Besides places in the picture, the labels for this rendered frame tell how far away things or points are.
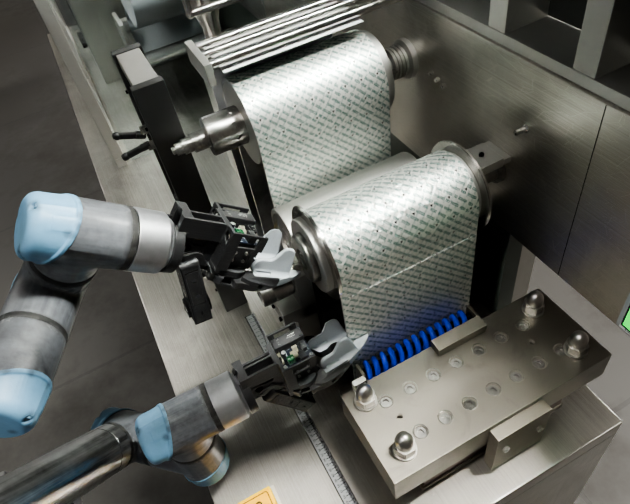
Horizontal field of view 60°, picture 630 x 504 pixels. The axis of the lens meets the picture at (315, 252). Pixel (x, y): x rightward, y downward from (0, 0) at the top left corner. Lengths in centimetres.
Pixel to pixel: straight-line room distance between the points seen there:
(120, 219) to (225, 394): 31
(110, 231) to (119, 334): 191
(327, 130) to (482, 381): 47
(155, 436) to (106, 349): 170
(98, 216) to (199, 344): 60
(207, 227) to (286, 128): 26
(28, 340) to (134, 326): 189
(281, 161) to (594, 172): 45
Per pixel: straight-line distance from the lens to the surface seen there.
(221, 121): 88
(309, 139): 89
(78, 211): 61
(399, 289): 83
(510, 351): 94
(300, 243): 74
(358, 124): 92
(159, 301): 128
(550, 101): 77
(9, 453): 245
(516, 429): 89
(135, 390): 232
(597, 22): 70
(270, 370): 79
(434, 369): 91
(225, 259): 68
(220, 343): 116
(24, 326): 64
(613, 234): 78
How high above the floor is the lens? 181
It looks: 46 degrees down
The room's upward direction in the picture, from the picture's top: 12 degrees counter-clockwise
